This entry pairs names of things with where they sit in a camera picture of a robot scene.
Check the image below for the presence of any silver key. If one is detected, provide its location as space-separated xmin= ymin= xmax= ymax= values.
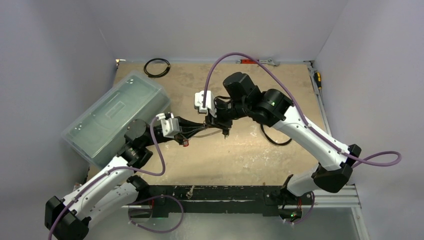
xmin=186 ymin=185 xmax=195 ymax=199

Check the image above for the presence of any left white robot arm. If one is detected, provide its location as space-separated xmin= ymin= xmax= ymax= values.
xmin=44 ymin=113 xmax=208 ymax=240

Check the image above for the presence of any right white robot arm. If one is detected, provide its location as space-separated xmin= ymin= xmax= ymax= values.
xmin=194 ymin=72 xmax=361 ymax=204

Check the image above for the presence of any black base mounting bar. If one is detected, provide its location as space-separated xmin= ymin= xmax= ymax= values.
xmin=126 ymin=175 xmax=314 ymax=221

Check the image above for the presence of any clear plastic storage box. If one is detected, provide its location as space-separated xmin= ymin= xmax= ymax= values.
xmin=62 ymin=70 xmax=171 ymax=169

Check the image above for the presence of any yellow black screwdriver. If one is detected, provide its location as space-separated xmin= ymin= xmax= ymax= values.
xmin=313 ymin=71 xmax=322 ymax=90

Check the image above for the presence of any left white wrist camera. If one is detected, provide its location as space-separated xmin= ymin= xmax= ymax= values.
xmin=156 ymin=112 xmax=181 ymax=139

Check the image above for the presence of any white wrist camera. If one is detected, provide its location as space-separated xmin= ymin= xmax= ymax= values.
xmin=156 ymin=112 xmax=181 ymax=139
xmin=194 ymin=90 xmax=217 ymax=118

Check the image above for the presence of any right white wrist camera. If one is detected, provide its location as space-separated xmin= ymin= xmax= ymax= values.
xmin=194 ymin=90 xmax=217 ymax=118

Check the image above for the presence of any long black usb cable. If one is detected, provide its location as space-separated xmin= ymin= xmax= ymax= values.
xmin=259 ymin=124 xmax=293 ymax=147

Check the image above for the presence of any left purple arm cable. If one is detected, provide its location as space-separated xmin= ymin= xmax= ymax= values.
xmin=47 ymin=115 xmax=167 ymax=240

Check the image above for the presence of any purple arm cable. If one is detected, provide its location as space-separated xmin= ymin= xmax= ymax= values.
xmin=202 ymin=52 xmax=403 ymax=168
xmin=47 ymin=115 xmax=167 ymax=240

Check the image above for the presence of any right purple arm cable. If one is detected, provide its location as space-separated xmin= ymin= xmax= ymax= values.
xmin=202 ymin=52 xmax=403 ymax=168

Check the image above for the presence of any red handled adjustable wrench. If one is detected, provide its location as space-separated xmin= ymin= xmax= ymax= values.
xmin=236 ymin=58 xmax=280 ymax=67

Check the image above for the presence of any small coiled black cable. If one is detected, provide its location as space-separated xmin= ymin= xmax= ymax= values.
xmin=143 ymin=58 xmax=171 ymax=79

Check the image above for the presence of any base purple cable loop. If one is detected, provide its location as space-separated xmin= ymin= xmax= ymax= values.
xmin=127 ymin=194 xmax=185 ymax=234

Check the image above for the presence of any aluminium frame rail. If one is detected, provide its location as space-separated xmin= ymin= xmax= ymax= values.
xmin=305 ymin=60 xmax=361 ymax=208

